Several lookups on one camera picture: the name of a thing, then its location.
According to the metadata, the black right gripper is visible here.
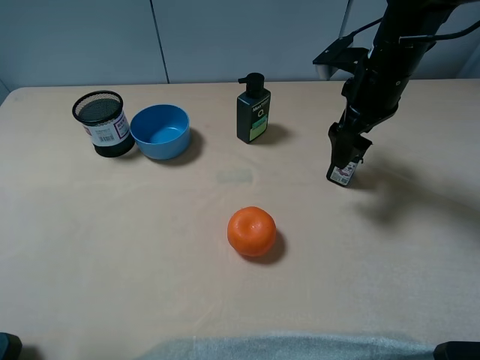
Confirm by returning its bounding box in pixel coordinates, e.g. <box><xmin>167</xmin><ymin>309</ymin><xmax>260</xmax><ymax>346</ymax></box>
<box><xmin>328</xmin><ymin>44</ymin><xmax>432</xmax><ymax>169</ymax></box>

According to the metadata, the small black ink box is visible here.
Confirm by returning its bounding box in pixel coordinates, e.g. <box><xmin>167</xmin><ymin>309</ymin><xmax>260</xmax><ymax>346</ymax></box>
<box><xmin>326</xmin><ymin>157</ymin><xmax>362</xmax><ymax>187</ymax></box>

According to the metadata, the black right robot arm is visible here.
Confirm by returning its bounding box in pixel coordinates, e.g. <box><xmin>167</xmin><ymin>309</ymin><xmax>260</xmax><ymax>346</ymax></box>
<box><xmin>313</xmin><ymin>1</ymin><xmax>479</xmax><ymax>169</ymax></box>

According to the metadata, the dark green pump bottle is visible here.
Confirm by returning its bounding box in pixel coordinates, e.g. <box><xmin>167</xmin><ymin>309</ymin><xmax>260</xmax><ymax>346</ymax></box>
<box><xmin>236</xmin><ymin>73</ymin><xmax>271</xmax><ymax>143</ymax></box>

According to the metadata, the orange mandarin fruit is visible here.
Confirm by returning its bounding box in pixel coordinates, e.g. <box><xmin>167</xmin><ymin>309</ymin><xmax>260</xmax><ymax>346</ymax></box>
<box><xmin>227</xmin><ymin>206</ymin><xmax>277</xmax><ymax>257</ymax></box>

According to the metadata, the blue plastic bowl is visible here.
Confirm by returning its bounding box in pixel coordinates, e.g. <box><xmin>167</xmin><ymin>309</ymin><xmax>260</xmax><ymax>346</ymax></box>
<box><xmin>130</xmin><ymin>104</ymin><xmax>191</xmax><ymax>161</ymax></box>

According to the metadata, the grey cloth at bottom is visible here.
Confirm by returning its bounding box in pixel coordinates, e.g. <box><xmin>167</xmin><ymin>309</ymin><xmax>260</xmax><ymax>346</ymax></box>
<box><xmin>139</xmin><ymin>331</ymin><xmax>435</xmax><ymax>359</ymax></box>

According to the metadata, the black right base corner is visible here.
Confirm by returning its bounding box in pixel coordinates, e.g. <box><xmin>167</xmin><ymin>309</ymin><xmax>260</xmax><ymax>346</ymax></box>
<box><xmin>433</xmin><ymin>341</ymin><xmax>480</xmax><ymax>360</ymax></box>

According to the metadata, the black base corner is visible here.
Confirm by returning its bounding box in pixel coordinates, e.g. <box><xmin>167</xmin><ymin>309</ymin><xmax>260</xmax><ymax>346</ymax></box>
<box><xmin>0</xmin><ymin>332</ymin><xmax>23</xmax><ymax>360</ymax></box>
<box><xmin>433</xmin><ymin>341</ymin><xmax>480</xmax><ymax>360</ymax></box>

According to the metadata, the black mesh pen holder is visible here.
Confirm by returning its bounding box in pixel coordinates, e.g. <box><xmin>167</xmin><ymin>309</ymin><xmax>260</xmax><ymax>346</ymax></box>
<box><xmin>72</xmin><ymin>90</ymin><xmax>135</xmax><ymax>158</ymax></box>

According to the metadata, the black left base corner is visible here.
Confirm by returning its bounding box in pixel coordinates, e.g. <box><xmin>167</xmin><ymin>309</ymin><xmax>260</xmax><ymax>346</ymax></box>
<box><xmin>0</xmin><ymin>332</ymin><xmax>23</xmax><ymax>360</ymax></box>

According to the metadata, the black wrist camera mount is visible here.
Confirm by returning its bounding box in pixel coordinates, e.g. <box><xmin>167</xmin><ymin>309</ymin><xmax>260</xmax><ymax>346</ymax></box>
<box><xmin>313</xmin><ymin>34</ymin><xmax>368</xmax><ymax>80</ymax></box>

